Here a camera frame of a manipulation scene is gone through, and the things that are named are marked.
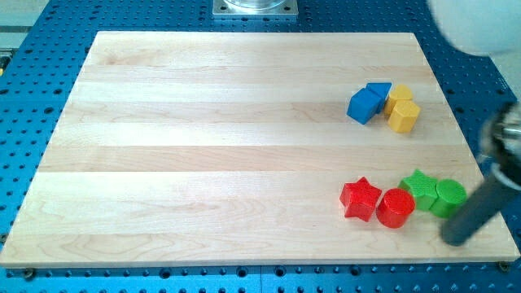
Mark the blue triangular block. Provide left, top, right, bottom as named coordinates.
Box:
left=366, top=82, right=392, bottom=114

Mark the red star block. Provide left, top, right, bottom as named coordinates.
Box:
left=339, top=177, right=382, bottom=222

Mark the wooden board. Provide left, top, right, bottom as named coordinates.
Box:
left=1, top=32, right=519, bottom=269

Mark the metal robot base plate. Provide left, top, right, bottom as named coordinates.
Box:
left=212, top=0, right=299, bottom=20

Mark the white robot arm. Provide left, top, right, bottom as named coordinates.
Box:
left=427, top=0, right=520, bottom=246

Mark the metal tool mount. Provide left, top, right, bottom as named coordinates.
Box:
left=480, top=102, right=520, bottom=188

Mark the green cylinder block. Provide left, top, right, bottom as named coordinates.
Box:
left=430, top=179, right=467, bottom=218

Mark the yellow hexagon block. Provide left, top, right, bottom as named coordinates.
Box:
left=387, top=100, right=421, bottom=133

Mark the red cylinder block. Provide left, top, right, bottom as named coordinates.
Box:
left=376, top=188, right=416, bottom=229

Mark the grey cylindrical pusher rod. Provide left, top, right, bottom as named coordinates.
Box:
left=440, top=173, right=519, bottom=246

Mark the yellow heart block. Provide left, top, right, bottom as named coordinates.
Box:
left=383, top=84, right=414, bottom=116

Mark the blue cube block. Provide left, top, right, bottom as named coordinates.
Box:
left=347, top=89, right=381, bottom=125

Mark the green star block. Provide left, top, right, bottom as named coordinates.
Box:
left=398, top=169, right=438, bottom=211

